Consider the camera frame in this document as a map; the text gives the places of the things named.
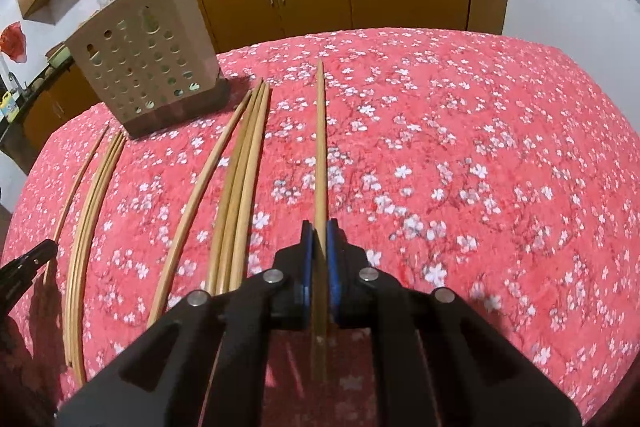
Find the green bowl on counter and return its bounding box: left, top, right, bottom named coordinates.
left=46, top=43, right=70, bottom=68

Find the yellow detergent bottle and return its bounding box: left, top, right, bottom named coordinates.
left=0, top=92, right=20, bottom=122

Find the red floral tablecloth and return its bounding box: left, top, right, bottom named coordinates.
left=1, top=29, right=639, bottom=426

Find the beige perforated utensil holder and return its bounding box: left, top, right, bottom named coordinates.
left=65, top=0, right=230, bottom=139

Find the wooden chopstick pair left one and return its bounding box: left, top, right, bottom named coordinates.
left=64, top=131, right=124, bottom=368

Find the single curved wooden chopstick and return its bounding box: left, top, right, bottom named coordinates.
left=146, top=90, right=255, bottom=327

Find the wooden chopstick pair one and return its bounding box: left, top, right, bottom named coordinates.
left=64, top=131, right=124, bottom=368
left=70, top=133, right=127, bottom=388

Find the wooden chopstick pair right one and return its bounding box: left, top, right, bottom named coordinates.
left=70, top=133, right=127, bottom=388

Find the red plastic bag on wall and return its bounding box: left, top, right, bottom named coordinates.
left=0, top=22, right=27, bottom=63

